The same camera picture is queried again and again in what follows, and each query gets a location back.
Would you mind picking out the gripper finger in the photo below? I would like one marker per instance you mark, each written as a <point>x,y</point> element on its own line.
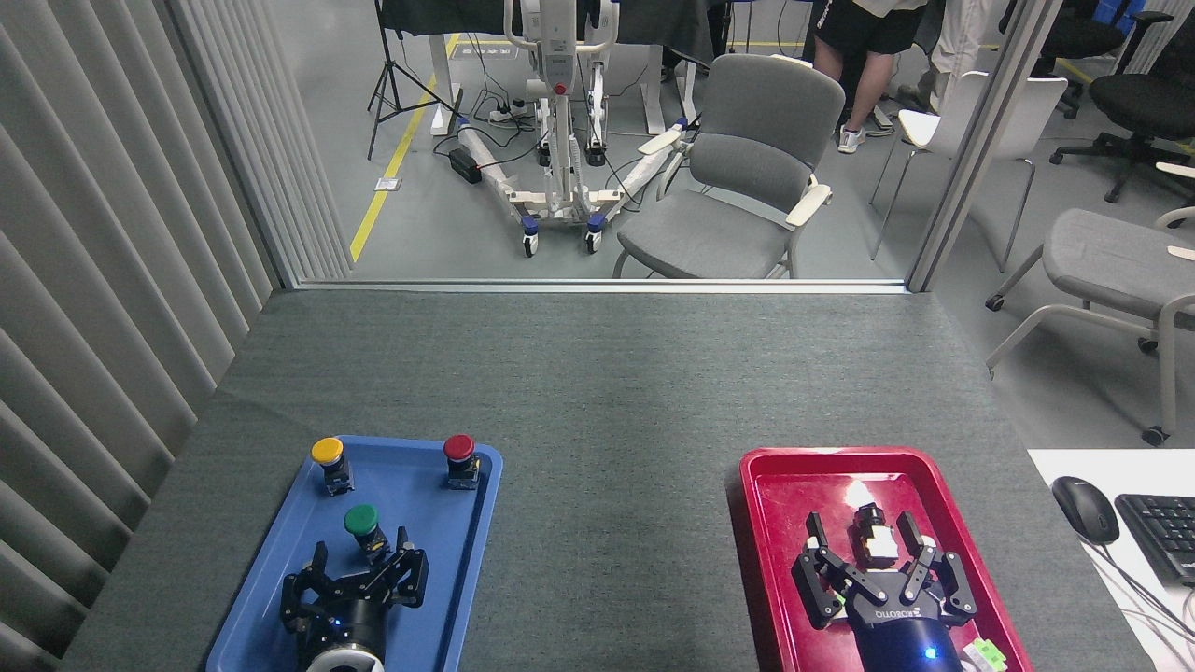
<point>413,574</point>
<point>817,530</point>
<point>911,530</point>
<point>321,558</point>

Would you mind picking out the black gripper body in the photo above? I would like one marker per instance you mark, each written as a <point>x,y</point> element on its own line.
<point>901,644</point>
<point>350,616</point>

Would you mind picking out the green push button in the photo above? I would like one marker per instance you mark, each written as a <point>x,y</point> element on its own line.
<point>360,520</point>

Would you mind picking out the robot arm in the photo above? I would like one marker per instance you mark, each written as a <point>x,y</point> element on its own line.
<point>345,662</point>

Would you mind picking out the yellow push button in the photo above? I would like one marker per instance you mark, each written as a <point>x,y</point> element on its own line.
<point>328,451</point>

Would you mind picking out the red push button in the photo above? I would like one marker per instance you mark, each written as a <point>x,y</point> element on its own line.
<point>458,447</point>

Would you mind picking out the blue plastic tray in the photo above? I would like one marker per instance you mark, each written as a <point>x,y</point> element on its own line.
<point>448,560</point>

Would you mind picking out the red plastic tray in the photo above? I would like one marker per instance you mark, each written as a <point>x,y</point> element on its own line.
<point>794,485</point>

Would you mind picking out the black computer mouse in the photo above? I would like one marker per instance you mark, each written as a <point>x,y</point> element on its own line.
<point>1085,509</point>

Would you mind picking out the white side desk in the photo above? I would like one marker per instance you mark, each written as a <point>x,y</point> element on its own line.
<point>1139,607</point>

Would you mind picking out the black keyboard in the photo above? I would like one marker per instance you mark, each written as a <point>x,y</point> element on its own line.
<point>1162,532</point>

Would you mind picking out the grey padded armchair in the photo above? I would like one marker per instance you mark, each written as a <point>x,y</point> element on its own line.
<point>747,168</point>

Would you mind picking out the black power adapter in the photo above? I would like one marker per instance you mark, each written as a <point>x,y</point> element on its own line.
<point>464,165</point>

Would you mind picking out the white plastic chair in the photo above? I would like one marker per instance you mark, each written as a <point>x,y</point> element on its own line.
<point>1018,112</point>

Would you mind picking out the white power strip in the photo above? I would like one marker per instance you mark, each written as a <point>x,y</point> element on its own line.
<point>504,115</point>

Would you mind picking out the black tripod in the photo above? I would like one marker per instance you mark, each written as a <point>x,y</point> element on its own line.
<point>397,79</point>

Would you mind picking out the white stand on wheels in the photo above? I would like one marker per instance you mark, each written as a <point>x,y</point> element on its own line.
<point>560,112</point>

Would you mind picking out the black office chair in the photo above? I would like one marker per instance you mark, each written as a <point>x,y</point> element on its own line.
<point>1144,103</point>

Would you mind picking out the person in pale trousers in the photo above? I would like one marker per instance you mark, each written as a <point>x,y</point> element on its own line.
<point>962,37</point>

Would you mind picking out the black swivel chair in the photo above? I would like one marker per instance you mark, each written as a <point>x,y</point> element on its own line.
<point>1083,37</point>

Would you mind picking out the black and white switch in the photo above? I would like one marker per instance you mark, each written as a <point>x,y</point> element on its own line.
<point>876,541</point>

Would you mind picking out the white switch with green cap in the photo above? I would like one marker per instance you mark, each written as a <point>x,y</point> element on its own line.
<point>988,655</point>

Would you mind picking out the silver table edge rail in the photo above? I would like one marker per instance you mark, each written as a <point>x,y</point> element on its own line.
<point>597,286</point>

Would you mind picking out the grey chair with pale frame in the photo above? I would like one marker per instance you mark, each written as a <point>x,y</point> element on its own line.
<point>1111,257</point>

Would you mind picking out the silver frame post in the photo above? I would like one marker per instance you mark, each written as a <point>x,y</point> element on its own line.
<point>980,140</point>

